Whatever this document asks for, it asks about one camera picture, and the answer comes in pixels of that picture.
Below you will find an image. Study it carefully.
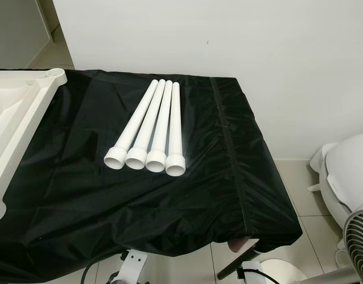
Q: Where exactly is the white fan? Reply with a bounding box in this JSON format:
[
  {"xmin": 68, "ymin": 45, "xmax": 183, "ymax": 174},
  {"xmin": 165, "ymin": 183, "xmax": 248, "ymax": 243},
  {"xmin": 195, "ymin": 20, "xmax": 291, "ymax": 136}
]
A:
[{"xmin": 342, "ymin": 208, "xmax": 363, "ymax": 284}]

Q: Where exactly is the white plastic table top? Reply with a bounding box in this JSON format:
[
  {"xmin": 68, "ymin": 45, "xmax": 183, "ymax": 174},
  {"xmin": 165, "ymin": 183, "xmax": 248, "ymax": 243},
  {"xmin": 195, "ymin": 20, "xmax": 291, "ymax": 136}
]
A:
[{"xmin": 0, "ymin": 67, "xmax": 67, "ymax": 225}]

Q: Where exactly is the white plastic table leg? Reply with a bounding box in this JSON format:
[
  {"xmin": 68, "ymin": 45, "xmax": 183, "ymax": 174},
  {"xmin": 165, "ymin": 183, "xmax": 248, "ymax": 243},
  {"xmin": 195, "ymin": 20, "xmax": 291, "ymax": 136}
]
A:
[
  {"xmin": 104, "ymin": 79, "xmax": 160, "ymax": 170},
  {"xmin": 125, "ymin": 79, "xmax": 167, "ymax": 171},
  {"xmin": 165, "ymin": 82, "xmax": 187, "ymax": 177},
  {"xmin": 145, "ymin": 80, "xmax": 174, "ymax": 173}
]

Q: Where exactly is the white rounded appliance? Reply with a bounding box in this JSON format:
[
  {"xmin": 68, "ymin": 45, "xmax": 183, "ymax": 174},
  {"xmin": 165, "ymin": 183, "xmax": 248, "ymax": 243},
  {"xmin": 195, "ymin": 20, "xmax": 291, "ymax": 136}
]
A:
[{"xmin": 309, "ymin": 131, "xmax": 363, "ymax": 228}]

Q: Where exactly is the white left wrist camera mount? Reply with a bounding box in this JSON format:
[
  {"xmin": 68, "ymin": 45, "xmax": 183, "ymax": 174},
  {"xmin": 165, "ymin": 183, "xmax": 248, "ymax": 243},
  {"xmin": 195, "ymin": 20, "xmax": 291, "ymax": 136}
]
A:
[{"xmin": 108, "ymin": 248, "xmax": 148, "ymax": 284}]

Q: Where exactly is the white round base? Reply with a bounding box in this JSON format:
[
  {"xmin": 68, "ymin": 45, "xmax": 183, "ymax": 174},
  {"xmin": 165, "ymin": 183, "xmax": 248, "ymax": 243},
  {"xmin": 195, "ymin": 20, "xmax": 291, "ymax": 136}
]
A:
[{"xmin": 260, "ymin": 259, "xmax": 310, "ymax": 284}]

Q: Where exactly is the black cloth table cover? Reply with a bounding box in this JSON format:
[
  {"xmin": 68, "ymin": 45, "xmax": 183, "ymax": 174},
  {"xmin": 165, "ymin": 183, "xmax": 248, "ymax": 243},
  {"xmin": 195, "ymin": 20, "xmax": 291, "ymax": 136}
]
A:
[{"xmin": 0, "ymin": 69, "xmax": 304, "ymax": 284}]

